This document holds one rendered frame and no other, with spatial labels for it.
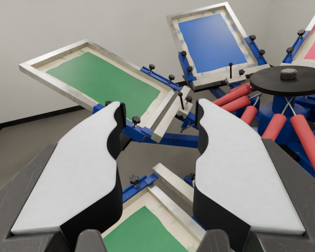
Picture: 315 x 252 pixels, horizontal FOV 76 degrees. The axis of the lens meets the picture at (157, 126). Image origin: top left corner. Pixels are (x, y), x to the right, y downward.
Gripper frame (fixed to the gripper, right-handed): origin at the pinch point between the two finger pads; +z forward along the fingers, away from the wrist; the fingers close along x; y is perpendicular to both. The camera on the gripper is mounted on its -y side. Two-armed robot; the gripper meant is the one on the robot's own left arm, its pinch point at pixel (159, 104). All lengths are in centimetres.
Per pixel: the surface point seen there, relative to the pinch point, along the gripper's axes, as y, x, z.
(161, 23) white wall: 38, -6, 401
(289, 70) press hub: 25, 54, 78
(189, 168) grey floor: 165, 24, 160
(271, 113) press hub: 46, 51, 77
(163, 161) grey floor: 169, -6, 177
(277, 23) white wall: 49, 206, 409
